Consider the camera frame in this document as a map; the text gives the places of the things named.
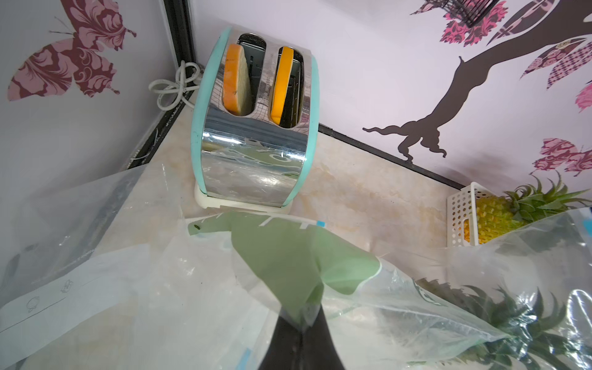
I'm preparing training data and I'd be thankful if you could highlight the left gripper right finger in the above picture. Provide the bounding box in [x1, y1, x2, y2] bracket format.
[301, 308, 345, 370]

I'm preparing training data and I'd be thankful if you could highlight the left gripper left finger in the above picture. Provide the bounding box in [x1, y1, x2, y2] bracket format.
[258, 316, 302, 370]

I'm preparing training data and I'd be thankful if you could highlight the green-zip bag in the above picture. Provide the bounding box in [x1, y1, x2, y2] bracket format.
[151, 212, 503, 369]

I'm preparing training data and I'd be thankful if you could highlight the zip-top bag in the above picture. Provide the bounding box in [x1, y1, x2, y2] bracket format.
[1, 164, 276, 369]

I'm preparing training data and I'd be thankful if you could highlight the pineapple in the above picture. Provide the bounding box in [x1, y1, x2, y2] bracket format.
[464, 177, 591, 245]
[416, 278, 591, 369]

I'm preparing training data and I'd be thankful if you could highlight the back right zip bag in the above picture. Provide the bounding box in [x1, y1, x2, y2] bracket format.
[378, 205, 592, 370]

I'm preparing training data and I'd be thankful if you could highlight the white plastic basket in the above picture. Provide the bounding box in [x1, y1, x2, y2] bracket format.
[446, 182, 493, 248]

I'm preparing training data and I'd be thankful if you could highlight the mint green toaster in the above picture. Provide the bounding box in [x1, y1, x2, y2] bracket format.
[191, 26, 320, 213]

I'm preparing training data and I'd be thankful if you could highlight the left toast slice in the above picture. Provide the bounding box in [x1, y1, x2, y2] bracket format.
[222, 44, 253, 117]

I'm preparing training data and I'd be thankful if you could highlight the toast slice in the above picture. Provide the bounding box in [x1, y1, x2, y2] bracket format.
[270, 46, 294, 126]
[222, 44, 253, 117]

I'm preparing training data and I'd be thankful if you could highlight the right toast slice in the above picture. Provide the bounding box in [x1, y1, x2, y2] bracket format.
[270, 46, 294, 126]

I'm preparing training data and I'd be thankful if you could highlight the toaster white cord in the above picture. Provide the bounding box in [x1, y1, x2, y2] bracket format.
[147, 59, 204, 112]

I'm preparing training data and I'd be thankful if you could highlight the black wire wall basket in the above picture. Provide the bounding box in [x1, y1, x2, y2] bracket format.
[442, 0, 499, 27]

